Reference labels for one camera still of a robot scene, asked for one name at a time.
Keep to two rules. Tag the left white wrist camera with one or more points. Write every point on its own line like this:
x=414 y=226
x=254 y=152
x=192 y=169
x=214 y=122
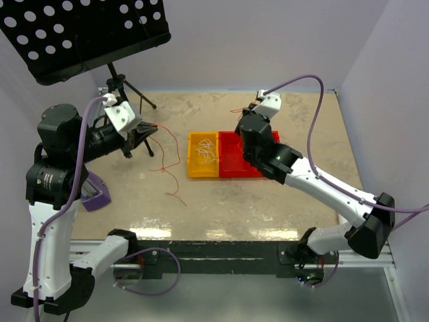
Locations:
x=123 y=116

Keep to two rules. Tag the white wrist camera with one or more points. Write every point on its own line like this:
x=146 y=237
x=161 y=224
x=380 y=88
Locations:
x=123 y=116
x=268 y=104

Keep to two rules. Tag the red plastic bin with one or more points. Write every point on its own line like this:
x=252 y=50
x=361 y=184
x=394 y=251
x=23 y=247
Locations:
x=231 y=161
x=276 y=136

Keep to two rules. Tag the red middle plastic bin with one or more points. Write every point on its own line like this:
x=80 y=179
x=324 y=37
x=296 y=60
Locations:
x=231 y=161

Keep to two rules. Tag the yellow plastic bin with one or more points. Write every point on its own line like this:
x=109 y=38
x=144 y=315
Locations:
x=203 y=154

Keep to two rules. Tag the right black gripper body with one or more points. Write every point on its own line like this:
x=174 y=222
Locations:
x=248 y=154

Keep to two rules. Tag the purple tool holder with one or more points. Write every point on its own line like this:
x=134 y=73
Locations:
x=94 y=193

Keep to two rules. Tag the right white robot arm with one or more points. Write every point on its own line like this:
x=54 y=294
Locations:
x=369 y=218

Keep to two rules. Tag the red right plastic bin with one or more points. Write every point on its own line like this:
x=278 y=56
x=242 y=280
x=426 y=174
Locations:
x=276 y=136

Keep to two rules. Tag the aluminium frame rail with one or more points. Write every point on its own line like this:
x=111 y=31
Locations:
x=284 y=252

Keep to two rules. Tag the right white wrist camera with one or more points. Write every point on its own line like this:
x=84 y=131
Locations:
x=268 y=104

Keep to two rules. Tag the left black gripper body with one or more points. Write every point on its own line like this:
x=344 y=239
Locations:
x=100 y=142

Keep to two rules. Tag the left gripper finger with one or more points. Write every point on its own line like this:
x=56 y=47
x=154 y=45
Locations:
x=145 y=127
x=135 y=139

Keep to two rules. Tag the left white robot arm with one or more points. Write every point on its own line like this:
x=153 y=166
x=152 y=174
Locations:
x=55 y=283

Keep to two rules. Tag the black perforated music stand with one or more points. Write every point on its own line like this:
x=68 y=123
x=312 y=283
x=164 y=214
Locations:
x=49 y=42

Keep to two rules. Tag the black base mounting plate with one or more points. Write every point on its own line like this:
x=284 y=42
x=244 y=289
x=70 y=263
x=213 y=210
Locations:
x=159 y=261

